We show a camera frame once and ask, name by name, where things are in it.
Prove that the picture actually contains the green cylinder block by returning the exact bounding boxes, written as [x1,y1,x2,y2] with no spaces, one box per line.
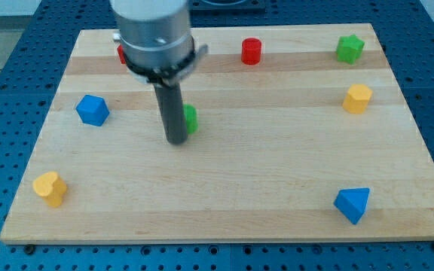
[183,104,199,134]

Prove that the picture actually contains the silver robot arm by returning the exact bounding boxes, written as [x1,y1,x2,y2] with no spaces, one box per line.
[110,0,209,87]

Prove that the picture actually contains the red star block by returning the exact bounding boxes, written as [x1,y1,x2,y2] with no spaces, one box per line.
[117,44,126,65]

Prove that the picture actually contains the green star block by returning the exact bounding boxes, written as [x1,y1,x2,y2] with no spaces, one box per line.
[335,35,365,65]

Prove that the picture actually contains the grey pusher rod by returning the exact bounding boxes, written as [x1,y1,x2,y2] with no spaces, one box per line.
[154,84,188,145]

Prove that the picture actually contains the wooden board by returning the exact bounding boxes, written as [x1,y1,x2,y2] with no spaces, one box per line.
[0,23,434,245]

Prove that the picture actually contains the red cylinder block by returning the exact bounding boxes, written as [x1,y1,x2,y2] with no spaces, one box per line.
[241,38,262,65]

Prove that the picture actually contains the blue cube block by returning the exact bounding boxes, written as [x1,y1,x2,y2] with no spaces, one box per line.
[76,95,109,126]

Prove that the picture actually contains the yellow hexagon block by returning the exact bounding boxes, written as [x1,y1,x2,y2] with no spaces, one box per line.
[342,84,373,114]

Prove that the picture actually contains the blue triangle block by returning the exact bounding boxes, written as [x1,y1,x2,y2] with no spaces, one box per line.
[334,187,371,224]

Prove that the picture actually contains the yellow heart block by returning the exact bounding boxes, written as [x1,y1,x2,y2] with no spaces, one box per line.
[32,171,68,208]

